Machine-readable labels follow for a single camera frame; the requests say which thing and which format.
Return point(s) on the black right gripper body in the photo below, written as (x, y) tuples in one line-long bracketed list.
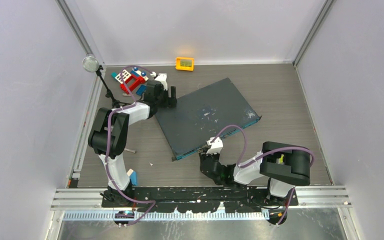
[(214, 156)]

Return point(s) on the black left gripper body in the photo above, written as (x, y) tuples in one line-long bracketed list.
[(164, 100)]

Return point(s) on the dark grey network switch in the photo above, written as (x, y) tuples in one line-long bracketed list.
[(203, 114)]

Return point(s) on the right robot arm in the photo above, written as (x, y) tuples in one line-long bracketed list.
[(285, 165)]

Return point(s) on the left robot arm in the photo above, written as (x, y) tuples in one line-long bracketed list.
[(108, 136)]

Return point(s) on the small blue toy brick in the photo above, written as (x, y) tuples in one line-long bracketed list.
[(141, 90)]

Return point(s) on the blue white toy brick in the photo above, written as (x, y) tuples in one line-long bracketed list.
[(137, 72)]

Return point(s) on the white window toy brick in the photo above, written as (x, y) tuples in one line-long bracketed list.
[(122, 77)]

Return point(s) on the silver SFP module front left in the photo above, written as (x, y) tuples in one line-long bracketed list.
[(130, 150)]

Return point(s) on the green toy brick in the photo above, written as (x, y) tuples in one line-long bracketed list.
[(280, 160)]

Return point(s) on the blue white wedge block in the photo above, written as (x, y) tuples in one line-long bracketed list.
[(133, 177)]

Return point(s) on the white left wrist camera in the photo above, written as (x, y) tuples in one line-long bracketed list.
[(161, 77)]

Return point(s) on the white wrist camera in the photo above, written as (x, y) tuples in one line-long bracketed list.
[(161, 77), (214, 145)]

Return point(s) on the red toy brick frame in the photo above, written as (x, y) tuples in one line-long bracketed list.
[(133, 83)]

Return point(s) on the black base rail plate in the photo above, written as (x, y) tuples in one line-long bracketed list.
[(207, 199)]

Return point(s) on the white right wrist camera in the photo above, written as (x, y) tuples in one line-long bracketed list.
[(214, 145)]

